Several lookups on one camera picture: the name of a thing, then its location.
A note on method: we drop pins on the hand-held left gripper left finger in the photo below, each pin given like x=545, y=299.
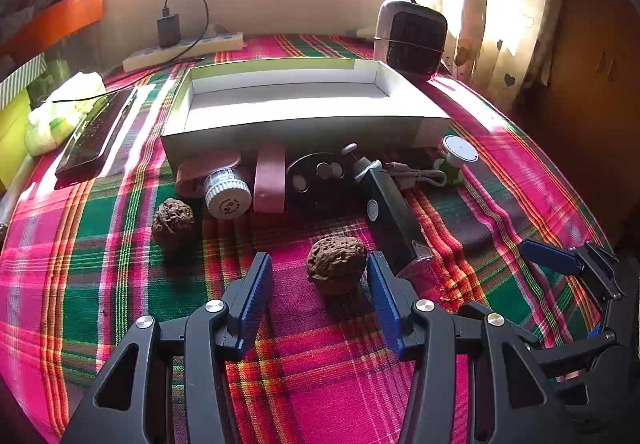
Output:
x=255, y=294

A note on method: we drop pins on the yellow-green box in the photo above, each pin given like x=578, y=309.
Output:
x=12, y=139

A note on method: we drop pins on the brown walnut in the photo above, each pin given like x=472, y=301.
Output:
x=173, y=225
x=334, y=266

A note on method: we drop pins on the green tissue pack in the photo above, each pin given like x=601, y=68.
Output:
x=55, y=121

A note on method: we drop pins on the orange box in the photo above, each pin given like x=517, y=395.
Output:
x=65, y=16

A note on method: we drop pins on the white power strip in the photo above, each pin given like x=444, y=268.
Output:
x=150, y=56

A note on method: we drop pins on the green white spool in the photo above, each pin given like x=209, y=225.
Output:
x=459, y=149

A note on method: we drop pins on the black charger adapter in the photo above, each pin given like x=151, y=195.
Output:
x=168, y=31

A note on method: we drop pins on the black phone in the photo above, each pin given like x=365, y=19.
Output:
x=92, y=139

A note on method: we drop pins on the black round disc holder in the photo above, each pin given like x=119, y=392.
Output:
x=312, y=184

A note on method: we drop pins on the white plug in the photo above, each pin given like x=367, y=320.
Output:
x=215, y=31

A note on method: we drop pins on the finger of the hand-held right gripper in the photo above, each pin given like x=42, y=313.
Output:
x=575, y=354
x=550, y=256

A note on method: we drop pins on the white ribbed cylinder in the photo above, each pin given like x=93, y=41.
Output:
x=227, y=194

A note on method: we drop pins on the brown wooden cabinet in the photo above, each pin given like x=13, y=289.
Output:
x=590, y=74

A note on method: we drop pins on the beige desktop fan heater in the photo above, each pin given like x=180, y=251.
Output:
x=415, y=44

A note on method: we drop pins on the plaid tablecloth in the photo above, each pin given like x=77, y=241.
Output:
x=150, y=304

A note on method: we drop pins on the black rectangular flashlight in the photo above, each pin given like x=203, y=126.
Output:
x=387, y=219

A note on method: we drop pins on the white dome knob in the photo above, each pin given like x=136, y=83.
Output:
x=367, y=169

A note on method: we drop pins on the white cardboard box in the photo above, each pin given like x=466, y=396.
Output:
x=300, y=129

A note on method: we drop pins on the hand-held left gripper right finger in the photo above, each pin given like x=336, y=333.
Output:
x=385, y=304

